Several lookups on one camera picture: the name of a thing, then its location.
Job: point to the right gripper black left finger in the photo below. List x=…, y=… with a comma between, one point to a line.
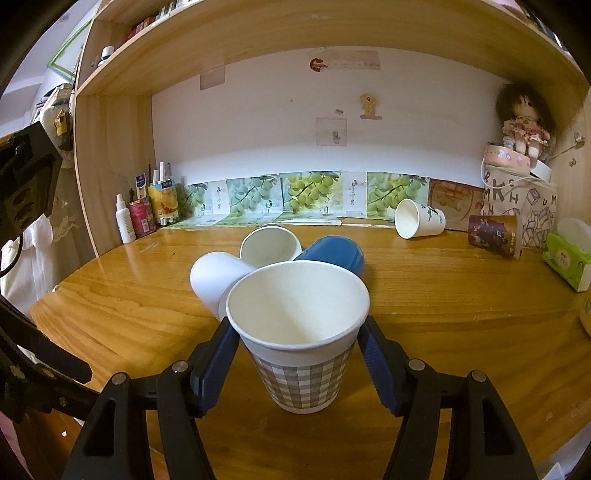
x=113, y=442

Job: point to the white spray bottle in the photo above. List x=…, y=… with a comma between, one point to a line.
x=123, y=220

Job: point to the rag doll with dark hair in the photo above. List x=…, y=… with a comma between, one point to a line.
x=528, y=125

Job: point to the brown sleeve paper cup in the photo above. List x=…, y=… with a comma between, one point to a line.
x=268, y=245

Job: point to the letter print canvas bag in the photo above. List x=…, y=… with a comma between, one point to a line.
x=510, y=192

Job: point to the blue paper cup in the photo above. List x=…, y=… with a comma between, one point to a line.
x=336, y=250

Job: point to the green tissue pack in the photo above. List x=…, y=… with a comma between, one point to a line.
x=567, y=252

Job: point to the plain white paper cup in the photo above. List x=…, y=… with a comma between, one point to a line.
x=212, y=276

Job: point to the white cup with leaf print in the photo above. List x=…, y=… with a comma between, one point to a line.
x=414, y=220

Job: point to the grey checkered paper cup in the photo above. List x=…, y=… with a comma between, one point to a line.
x=299, y=321

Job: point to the grape print folded cardboard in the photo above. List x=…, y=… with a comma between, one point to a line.
x=308, y=197

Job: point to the red pen holder can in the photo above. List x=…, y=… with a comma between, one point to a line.
x=142, y=217

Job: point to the dark brown printed cup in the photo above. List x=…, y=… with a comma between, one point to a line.
x=498, y=234

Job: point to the pink round box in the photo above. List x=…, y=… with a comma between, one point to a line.
x=504, y=157

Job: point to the brown printed card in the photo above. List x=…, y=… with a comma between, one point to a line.
x=458, y=202

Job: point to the wooden shelf unit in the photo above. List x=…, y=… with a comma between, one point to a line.
x=119, y=74

